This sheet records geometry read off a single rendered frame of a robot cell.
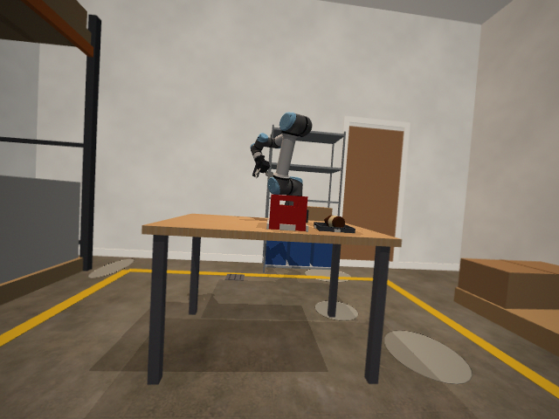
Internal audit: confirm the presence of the red plastic bottle crate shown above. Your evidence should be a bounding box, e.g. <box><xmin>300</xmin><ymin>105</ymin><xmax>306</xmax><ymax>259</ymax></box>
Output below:
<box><xmin>269</xmin><ymin>195</ymin><xmax>307</xmax><ymax>231</ymax></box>

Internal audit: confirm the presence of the brown glass bottle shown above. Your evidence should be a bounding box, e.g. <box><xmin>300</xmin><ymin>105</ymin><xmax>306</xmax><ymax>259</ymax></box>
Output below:
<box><xmin>324</xmin><ymin>216</ymin><xmax>345</xmax><ymax>228</ymax></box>

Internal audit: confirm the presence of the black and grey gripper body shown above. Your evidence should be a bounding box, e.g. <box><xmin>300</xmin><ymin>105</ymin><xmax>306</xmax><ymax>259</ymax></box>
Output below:
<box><xmin>255</xmin><ymin>155</ymin><xmax>271</xmax><ymax>173</ymax></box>

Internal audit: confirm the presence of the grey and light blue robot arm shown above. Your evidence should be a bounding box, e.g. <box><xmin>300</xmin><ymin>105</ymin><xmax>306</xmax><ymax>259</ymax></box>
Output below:
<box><xmin>250</xmin><ymin>112</ymin><xmax>312</xmax><ymax>196</ymax></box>

